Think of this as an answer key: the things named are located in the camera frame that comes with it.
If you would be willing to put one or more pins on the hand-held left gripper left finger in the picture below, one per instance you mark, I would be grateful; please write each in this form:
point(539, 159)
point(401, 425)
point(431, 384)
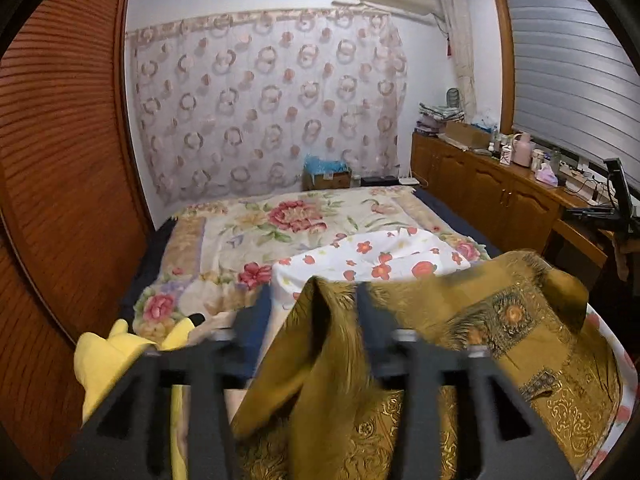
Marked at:
point(254, 322)

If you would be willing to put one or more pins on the white router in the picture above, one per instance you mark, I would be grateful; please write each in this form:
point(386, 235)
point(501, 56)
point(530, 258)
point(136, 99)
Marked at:
point(407, 181)

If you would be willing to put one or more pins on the stack of folded towels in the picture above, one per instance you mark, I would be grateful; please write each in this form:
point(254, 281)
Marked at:
point(434, 119)

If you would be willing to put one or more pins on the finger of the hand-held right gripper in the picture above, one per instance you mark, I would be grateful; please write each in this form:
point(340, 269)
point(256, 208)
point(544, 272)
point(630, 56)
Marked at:
point(619, 185)
point(590, 213)

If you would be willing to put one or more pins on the wooden louvered wardrobe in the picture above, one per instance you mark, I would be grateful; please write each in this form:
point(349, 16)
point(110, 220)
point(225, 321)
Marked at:
point(60, 135)

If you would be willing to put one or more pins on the bed with dark blue sheet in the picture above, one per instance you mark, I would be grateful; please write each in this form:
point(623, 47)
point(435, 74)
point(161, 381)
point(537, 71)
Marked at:
point(450, 210)

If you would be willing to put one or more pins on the brown sunflower print shirt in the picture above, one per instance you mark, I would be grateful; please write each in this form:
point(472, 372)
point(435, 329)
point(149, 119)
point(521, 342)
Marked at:
point(500, 310)

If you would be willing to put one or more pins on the circle pattern wall curtain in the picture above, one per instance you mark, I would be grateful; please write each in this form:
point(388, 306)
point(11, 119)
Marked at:
point(265, 105)

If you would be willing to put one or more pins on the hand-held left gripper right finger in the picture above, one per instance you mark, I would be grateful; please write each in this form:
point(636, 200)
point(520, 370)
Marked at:
point(372, 327)

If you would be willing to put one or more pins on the grey window blind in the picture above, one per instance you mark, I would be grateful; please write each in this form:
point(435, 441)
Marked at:
point(575, 70)

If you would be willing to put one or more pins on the black flat device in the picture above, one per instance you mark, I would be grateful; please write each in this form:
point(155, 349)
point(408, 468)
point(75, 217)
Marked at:
point(378, 180)

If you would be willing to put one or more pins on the wooden side cabinet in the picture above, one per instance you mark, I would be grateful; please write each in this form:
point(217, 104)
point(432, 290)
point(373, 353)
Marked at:
point(480, 185)

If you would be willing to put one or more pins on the white power strip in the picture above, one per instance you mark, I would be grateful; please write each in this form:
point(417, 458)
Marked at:
point(580, 180)

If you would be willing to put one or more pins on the flat cardboard box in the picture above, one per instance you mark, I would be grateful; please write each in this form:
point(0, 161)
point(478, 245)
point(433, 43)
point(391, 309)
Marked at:
point(467, 135)

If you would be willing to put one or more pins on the yellow plush toy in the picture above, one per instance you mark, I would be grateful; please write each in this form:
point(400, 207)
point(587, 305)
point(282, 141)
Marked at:
point(100, 365)

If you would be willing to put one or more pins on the pink thermos jug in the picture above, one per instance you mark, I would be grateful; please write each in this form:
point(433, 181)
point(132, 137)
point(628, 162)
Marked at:
point(522, 152)

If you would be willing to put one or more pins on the white flower print sheet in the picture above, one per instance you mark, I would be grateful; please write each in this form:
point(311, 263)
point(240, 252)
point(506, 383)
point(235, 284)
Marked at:
point(390, 255)

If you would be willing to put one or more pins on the cardboard box with blue bags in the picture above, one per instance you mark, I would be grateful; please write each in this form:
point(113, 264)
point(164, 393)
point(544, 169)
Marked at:
point(327, 177)

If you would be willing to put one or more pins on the pink tissue pack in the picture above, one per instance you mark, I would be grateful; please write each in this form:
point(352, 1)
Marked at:
point(546, 175)

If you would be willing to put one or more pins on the floral blanket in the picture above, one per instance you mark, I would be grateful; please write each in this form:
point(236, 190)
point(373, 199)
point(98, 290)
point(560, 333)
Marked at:
point(250, 230)

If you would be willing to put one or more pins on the tied beige curtain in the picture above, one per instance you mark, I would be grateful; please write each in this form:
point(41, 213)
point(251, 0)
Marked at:
point(460, 45)

